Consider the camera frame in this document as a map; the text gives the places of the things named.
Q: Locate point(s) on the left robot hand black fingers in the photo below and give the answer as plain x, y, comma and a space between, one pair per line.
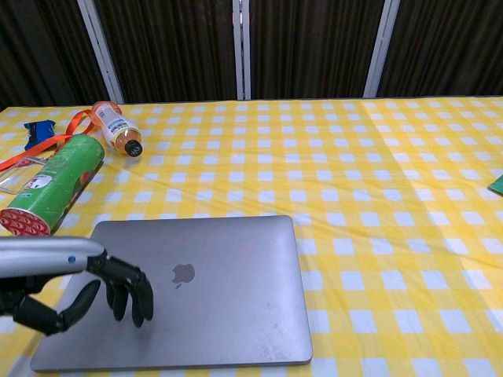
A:
43, 255

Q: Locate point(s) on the grey laptop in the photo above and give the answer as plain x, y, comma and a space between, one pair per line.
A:
220, 298

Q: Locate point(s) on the green chip can red lid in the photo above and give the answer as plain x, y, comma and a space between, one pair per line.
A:
55, 184

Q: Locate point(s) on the blue snack packet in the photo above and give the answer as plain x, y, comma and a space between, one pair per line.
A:
39, 131

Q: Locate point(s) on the orange juice bottle black cap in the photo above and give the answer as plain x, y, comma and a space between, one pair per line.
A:
116, 125

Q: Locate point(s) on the dark brown curtain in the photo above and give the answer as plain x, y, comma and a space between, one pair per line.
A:
314, 39

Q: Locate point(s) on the yellow white checkered tablecloth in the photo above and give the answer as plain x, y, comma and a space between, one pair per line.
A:
393, 235

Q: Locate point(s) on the green flat card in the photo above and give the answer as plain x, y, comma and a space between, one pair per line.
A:
498, 184

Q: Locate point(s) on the white metal frame post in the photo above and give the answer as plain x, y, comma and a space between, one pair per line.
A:
102, 51
241, 47
381, 47

